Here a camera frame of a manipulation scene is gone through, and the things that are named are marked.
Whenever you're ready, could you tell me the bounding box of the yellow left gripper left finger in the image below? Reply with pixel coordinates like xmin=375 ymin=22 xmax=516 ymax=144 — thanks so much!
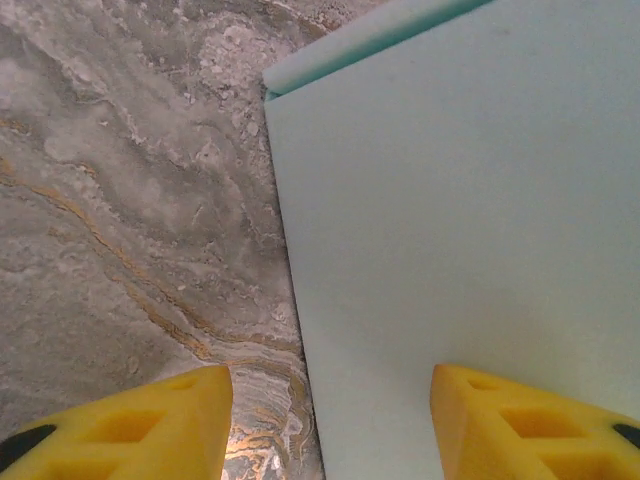
xmin=0 ymin=364 xmax=235 ymax=480

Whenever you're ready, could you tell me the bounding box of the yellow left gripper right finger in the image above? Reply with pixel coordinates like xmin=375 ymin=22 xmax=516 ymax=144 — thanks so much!
xmin=430 ymin=363 xmax=640 ymax=480

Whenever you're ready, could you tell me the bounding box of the light teal paper box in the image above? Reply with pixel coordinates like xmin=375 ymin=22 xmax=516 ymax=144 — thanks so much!
xmin=262 ymin=0 xmax=640 ymax=480

